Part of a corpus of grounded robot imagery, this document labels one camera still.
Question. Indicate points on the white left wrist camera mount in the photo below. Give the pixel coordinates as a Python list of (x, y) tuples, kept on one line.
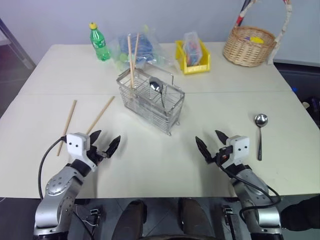
[(77, 146)]

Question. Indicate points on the yellow plastic bin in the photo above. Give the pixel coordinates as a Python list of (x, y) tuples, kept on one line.
[(197, 68)]

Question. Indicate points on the dark rounded shape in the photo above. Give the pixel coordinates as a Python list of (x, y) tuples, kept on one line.
[(131, 222)]

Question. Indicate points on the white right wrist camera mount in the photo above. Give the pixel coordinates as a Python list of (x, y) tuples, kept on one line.
[(238, 150)]

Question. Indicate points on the small black clamp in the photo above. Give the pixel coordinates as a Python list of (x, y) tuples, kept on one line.
[(228, 215), (95, 215)]

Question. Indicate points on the wooden chopstick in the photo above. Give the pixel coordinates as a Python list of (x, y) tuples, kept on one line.
[(100, 115), (130, 62), (136, 50), (66, 127)]

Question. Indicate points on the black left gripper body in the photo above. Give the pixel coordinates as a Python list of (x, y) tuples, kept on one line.
[(96, 154)]

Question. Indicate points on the yellow item in basket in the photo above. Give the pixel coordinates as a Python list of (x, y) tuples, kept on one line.
[(257, 40)]

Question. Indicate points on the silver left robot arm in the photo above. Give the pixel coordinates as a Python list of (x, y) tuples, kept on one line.
[(58, 190)]

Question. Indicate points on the clear box colourful items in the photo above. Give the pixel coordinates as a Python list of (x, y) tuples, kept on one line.
[(192, 47)]

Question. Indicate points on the steel spoon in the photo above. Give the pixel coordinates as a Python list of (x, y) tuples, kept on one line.
[(156, 86), (261, 120)]

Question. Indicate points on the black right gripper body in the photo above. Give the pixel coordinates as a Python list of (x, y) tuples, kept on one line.
[(222, 155)]

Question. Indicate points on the clear plastic bag blue contents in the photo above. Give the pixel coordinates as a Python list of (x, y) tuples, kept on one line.
[(147, 47)]

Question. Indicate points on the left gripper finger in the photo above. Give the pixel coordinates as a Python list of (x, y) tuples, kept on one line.
[(95, 137), (113, 147)]

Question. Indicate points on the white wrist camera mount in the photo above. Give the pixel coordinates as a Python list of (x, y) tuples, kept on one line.
[(238, 150), (77, 146)]

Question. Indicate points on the black bulky object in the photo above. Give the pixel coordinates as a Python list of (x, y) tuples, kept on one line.
[(302, 212)]

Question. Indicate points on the green plastic bottle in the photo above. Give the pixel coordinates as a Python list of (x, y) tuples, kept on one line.
[(100, 45)]

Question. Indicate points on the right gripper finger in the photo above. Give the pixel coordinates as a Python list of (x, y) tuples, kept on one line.
[(222, 137), (203, 150)]

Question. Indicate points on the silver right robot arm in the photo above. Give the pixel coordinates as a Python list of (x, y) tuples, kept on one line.
[(252, 190)]

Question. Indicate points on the grey metal frame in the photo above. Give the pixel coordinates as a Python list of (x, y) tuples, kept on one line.
[(15, 45)]

